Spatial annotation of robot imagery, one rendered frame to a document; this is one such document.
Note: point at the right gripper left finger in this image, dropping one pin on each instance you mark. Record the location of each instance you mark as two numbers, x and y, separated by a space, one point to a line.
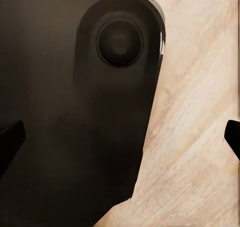
12 137

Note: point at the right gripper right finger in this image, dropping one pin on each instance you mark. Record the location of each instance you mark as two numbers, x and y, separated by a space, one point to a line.
232 136

